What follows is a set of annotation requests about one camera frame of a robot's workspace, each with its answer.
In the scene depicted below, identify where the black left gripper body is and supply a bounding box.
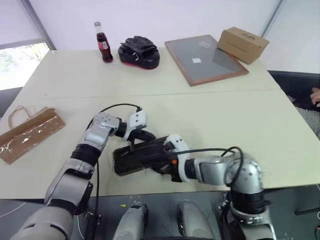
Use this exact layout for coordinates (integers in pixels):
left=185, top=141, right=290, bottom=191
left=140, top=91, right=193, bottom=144
left=133, top=127, right=151, bottom=139

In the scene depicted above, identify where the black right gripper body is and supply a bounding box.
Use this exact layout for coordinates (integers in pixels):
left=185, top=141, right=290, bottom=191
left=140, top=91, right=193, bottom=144
left=151, top=153, right=182, bottom=183

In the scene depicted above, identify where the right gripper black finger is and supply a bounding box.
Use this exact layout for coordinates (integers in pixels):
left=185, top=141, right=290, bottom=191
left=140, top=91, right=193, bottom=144
left=162, top=142, right=176, bottom=157
left=149, top=165, right=166, bottom=176

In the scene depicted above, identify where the black rectangular device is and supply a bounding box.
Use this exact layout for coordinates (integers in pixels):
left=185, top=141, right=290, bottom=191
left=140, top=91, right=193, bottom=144
left=112, top=136, right=177, bottom=177

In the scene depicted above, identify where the bystander bare hand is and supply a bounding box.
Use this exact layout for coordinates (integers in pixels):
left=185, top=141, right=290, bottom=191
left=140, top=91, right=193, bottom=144
left=309, top=87, right=320, bottom=109

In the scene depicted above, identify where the silver rounded robot thigh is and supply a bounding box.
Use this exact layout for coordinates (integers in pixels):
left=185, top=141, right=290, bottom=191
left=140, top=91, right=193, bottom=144
left=176, top=199, right=216, bottom=240
left=113, top=201, right=151, bottom=240

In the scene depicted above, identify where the black boxing focus mitt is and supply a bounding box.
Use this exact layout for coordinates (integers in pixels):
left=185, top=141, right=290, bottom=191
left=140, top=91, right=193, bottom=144
left=117, top=35, right=161, bottom=70

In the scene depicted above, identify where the wood framed grey board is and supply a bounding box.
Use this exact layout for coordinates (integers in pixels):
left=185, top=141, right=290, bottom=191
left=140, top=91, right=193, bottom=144
left=164, top=34, right=250, bottom=88

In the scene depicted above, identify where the small black plug box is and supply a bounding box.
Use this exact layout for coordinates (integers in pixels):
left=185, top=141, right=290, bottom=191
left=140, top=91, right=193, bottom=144
left=84, top=211, right=102, bottom=240

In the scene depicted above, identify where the glass cola bottle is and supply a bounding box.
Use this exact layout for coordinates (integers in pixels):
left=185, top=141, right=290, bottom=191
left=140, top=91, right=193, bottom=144
left=94, top=21, right=114, bottom=64

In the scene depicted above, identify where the brown paper bag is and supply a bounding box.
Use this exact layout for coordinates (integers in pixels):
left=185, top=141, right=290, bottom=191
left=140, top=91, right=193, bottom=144
left=0, top=104, right=67, bottom=166

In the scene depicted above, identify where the brown cardboard box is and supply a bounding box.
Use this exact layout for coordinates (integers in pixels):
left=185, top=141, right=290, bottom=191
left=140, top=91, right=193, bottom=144
left=216, top=26, right=271, bottom=65

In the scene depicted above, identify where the dark upholstered seat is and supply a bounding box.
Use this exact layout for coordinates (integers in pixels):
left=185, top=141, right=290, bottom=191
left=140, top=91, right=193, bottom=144
left=267, top=70, right=320, bottom=111

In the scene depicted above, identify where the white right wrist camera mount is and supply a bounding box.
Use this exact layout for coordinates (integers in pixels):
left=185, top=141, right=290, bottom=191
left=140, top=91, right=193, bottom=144
left=163, top=134, right=199, bottom=184

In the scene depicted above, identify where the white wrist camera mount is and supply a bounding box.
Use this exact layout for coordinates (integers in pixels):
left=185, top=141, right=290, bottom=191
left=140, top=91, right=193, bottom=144
left=125, top=107, right=148, bottom=140
left=163, top=134, right=199, bottom=184

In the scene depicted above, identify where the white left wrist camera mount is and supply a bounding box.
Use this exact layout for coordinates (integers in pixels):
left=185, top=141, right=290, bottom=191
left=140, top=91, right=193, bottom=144
left=125, top=107, right=148, bottom=140

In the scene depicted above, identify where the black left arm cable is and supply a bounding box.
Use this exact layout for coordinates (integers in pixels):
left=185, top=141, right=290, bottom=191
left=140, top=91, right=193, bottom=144
left=86, top=103, right=145, bottom=216

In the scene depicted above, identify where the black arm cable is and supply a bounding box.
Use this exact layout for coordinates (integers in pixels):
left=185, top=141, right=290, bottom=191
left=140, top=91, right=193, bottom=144
left=172, top=146, right=245, bottom=187
left=86, top=103, right=145, bottom=216

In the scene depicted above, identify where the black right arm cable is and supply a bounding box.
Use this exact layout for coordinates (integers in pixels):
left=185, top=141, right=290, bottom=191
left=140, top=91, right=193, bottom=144
left=172, top=146, right=245, bottom=187

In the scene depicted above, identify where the window with white frame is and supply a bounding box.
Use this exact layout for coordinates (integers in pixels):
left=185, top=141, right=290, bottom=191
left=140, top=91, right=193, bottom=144
left=0, top=0, right=56, bottom=91

